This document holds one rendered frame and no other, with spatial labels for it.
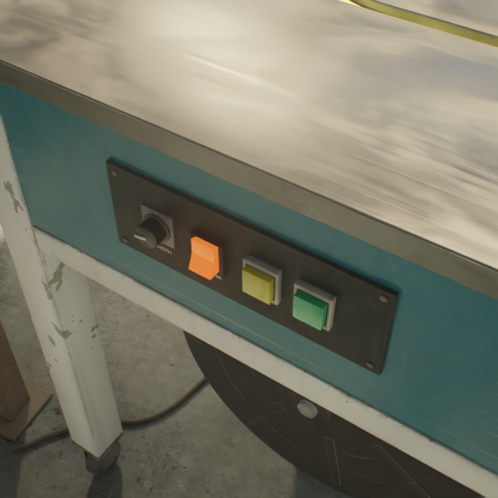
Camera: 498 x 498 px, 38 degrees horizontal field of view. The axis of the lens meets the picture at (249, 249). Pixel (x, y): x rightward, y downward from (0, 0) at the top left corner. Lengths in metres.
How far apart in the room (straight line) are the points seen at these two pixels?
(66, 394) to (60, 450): 0.24
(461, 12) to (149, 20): 0.27
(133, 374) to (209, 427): 0.17
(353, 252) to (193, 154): 0.13
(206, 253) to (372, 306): 0.13
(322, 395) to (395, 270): 0.17
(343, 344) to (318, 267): 0.07
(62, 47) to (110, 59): 0.04
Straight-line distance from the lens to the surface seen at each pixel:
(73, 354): 0.91
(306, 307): 0.52
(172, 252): 0.60
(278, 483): 1.16
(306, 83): 0.56
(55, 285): 0.82
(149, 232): 0.57
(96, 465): 1.15
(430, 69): 0.59
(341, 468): 1.05
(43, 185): 0.68
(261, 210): 0.50
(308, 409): 0.90
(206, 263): 0.55
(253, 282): 0.53
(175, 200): 0.55
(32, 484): 1.21
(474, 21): 0.67
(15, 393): 1.24
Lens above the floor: 1.03
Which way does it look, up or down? 45 degrees down
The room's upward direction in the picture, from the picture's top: straight up
